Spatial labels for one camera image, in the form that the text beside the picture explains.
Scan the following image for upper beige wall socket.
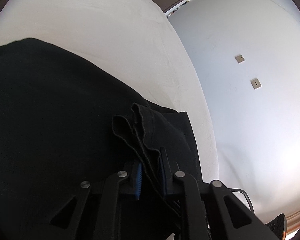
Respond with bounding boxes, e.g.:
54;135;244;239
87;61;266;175
235;55;245;63

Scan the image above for beige wall socket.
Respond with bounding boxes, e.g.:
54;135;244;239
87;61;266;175
235;55;245;63
250;78;262;89

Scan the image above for black denim pants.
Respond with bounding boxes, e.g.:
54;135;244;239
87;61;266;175
0;38;202;239

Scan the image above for lower beige wall socket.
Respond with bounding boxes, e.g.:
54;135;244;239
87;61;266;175
250;78;262;89

